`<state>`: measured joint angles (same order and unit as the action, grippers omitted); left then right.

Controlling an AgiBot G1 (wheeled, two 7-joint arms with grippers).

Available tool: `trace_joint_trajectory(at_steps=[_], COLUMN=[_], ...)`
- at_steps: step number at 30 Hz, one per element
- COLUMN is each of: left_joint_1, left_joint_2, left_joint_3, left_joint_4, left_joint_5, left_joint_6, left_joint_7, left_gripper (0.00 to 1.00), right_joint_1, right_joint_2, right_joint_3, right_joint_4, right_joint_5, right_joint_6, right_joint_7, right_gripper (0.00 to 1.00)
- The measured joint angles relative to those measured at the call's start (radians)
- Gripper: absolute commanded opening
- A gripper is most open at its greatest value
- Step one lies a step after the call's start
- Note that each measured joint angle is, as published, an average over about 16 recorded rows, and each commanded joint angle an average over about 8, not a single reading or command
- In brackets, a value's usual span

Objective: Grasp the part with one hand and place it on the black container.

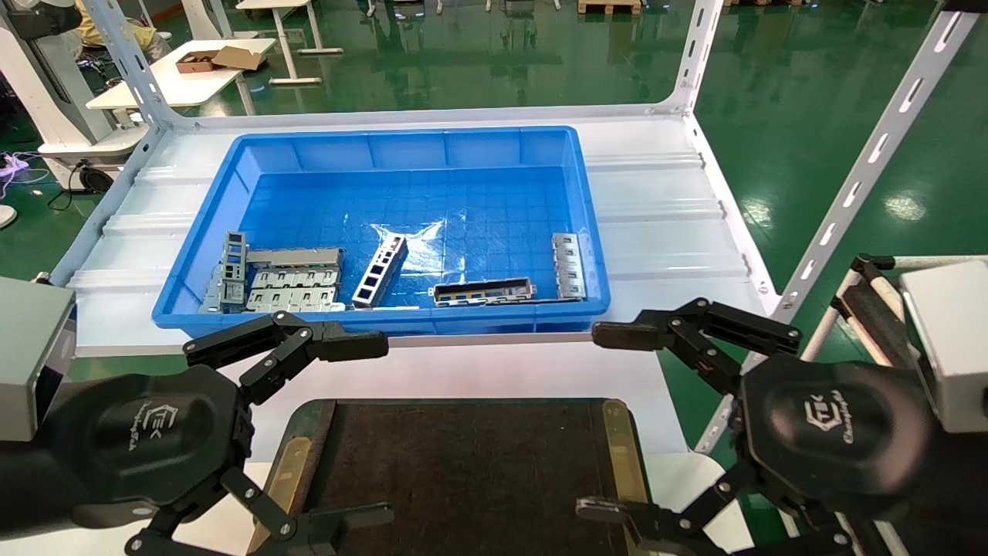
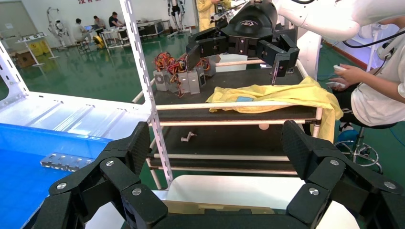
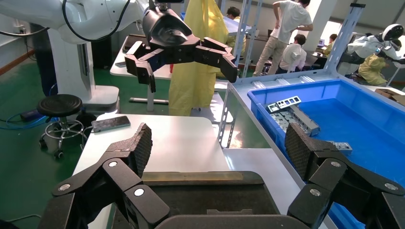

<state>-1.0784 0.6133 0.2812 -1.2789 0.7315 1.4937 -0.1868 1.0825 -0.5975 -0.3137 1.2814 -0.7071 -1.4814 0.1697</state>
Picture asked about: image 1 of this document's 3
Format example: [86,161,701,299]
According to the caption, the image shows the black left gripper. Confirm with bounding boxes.
[0,311,394,556]

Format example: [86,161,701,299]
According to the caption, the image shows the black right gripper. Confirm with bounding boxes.
[736,355,988,556]

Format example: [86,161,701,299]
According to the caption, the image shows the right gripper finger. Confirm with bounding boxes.
[593,297,802,395]
[575,461,854,556]

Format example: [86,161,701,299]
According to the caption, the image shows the grey windowed metal frame part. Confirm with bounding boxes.
[352,234,409,308]

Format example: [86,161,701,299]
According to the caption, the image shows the black felt-lined container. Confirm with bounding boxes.
[247,398,658,556]

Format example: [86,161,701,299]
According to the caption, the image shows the short tabbed metal plate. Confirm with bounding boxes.
[551,232,588,301]

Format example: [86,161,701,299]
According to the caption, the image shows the white tube trolley black pads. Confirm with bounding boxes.
[801,253,988,368]

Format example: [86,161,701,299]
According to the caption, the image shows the flat tabbed metal plate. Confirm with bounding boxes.
[251,267,341,291]
[244,287,347,314]

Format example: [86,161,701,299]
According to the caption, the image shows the long grey metal channel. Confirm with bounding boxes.
[245,247,345,271]

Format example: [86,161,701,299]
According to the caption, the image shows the blue plastic bin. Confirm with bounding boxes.
[151,126,611,338]

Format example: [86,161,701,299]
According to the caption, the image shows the clear plastic film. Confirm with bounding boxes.
[369,219,448,276]

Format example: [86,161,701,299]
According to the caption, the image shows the white perforated rack upright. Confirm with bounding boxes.
[695,6,983,456]
[668,0,731,117]
[81,0,183,129]

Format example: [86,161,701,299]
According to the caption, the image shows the white table with cardboard box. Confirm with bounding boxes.
[85,37,279,117]

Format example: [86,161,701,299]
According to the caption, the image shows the open brown cardboard box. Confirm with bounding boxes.
[176,46,264,75]

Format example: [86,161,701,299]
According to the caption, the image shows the white machine with black panel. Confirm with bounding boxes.
[0,0,149,194]

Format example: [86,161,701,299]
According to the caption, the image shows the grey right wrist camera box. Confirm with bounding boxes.
[899,260,988,433]

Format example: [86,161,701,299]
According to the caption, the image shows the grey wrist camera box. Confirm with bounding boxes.
[899,260,988,433]
[0,276,76,442]

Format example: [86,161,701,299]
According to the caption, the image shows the long dark open metal frame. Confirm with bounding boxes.
[430,278,536,308]

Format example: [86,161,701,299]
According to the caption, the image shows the grey square-holed metal bracket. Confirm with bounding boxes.
[202,230,249,314]

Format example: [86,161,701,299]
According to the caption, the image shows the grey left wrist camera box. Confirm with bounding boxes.
[0,276,76,442]

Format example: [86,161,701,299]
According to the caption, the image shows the purple floor cable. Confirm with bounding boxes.
[0,151,49,186]

